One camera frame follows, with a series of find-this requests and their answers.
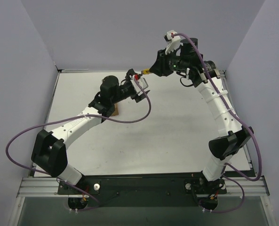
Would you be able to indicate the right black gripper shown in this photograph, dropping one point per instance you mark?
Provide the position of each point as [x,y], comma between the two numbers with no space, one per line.
[163,63]

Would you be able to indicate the yellow utility knife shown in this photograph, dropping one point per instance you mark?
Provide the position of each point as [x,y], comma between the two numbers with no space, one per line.
[145,71]

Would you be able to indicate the brown cardboard express box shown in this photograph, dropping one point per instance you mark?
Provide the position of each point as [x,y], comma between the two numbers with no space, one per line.
[116,110]

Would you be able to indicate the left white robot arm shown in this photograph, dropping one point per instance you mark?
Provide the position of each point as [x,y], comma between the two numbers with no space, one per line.
[50,148]

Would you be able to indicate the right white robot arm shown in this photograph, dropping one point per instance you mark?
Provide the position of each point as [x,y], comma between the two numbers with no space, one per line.
[181,58]

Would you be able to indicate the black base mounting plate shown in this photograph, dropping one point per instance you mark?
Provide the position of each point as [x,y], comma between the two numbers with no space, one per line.
[143,190]

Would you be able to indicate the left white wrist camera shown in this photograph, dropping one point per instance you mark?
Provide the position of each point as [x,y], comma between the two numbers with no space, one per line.
[139,83]

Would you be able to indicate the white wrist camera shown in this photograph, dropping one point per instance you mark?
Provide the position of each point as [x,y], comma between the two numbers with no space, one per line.
[139,83]
[173,41]

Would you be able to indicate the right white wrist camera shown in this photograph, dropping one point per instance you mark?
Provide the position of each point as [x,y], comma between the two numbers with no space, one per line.
[173,41]

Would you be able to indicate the aluminium frame rail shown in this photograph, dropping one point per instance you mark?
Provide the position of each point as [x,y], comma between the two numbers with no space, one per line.
[48,187]

